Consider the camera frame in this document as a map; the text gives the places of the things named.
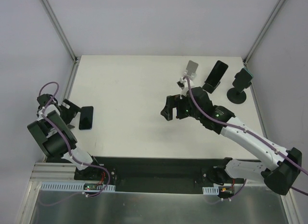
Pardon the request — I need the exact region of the dark blue phone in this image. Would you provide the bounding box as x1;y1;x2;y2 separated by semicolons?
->
78;106;94;130

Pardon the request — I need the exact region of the silver phone stand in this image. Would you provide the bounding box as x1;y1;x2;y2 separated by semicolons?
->
180;60;199;82

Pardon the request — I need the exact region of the black round phone stand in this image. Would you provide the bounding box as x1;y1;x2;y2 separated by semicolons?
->
227;87;247;105

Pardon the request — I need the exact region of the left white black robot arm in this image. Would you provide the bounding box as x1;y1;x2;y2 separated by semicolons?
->
27;94;102;180

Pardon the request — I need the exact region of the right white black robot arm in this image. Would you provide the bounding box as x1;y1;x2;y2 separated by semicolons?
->
161;87;302;195

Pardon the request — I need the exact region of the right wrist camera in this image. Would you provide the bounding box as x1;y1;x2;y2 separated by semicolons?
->
177;76;194;97

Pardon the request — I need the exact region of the left aluminium frame post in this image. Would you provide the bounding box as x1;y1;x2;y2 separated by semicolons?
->
40;0;78;64

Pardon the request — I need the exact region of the aluminium frame post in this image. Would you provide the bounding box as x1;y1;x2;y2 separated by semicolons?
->
40;0;78;64
243;0;287;66

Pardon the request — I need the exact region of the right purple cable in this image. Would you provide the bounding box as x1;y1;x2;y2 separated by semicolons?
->
182;75;308;202

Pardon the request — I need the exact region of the left white cable duct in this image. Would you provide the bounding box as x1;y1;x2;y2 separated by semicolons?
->
40;182;116;193

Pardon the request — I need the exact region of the white cable duct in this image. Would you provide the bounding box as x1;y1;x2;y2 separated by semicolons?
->
202;186;219;196
40;182;116;193

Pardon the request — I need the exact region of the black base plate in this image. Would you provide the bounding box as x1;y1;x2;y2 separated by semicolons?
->
45;156;246;194

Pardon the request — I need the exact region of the right white cable duct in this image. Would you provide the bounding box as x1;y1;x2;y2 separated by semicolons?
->
202;186;219;196

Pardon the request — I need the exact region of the right aluminium frame post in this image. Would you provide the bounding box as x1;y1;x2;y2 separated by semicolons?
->
243;0;287;66

